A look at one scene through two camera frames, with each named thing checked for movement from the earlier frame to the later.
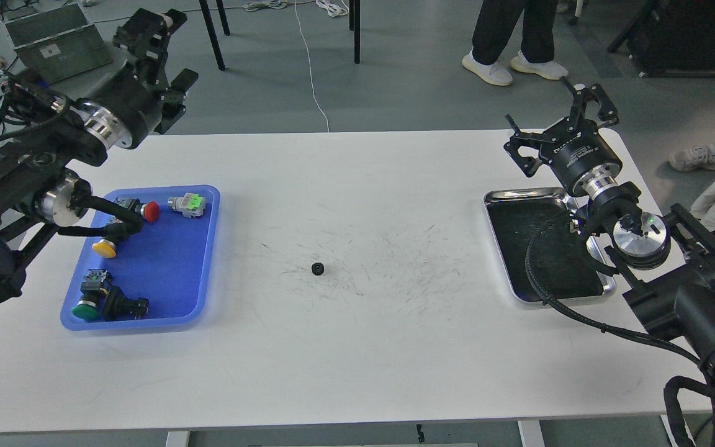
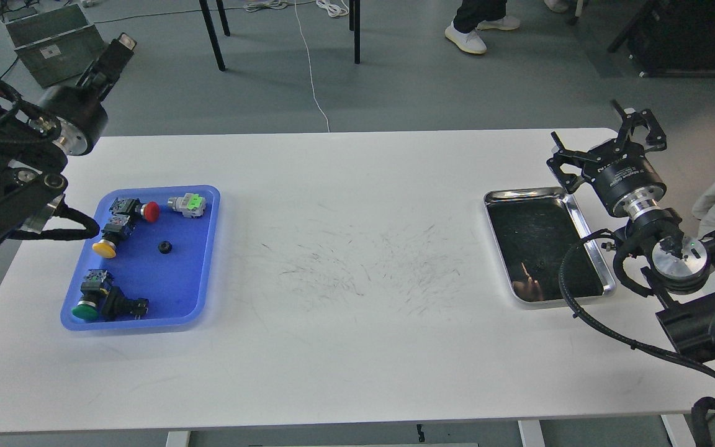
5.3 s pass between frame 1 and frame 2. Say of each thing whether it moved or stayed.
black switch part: stayed
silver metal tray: stayed
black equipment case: stayed
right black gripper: moved
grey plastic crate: stayed
